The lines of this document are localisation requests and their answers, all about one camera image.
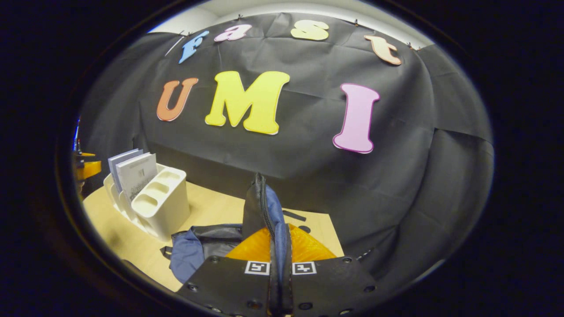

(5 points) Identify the cream plastic bookshelf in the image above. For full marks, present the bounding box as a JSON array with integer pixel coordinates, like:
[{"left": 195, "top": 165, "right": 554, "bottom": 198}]
[{"left": 104, "top": 163, "right": 191, "bottom": 242}]

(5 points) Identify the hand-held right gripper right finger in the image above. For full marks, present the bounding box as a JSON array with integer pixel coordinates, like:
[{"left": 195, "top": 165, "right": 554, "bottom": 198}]
[{"left": 286, "top": 224, "right": 377, "bottom": 317}]

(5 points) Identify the grey cover book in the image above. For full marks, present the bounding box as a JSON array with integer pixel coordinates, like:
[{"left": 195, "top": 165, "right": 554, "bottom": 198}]
[{"left": 108, "top": 149, "right": 144, "bottom": 194}]

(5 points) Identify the black backdrop cloth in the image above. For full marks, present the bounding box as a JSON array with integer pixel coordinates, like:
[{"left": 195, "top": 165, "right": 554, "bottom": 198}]
[{"left": 77, "top": 12, "right": 494, "bottom": 300}]

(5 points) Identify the blue schoolbag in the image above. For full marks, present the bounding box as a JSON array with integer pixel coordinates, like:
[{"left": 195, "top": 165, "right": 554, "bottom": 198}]
[{"left": 161, "top": 173, "right": 311, "bottom": 317}]

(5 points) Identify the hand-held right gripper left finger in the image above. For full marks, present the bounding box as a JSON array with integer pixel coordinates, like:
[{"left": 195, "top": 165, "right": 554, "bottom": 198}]
[{"left": 176, "top": 227, "right": 272, "bottom": 317}]

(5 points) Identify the white cover book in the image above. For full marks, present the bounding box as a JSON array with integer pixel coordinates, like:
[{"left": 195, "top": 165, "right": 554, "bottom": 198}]
[{"left": 115, "top": 153, "right": 158, "bottom": 202}]

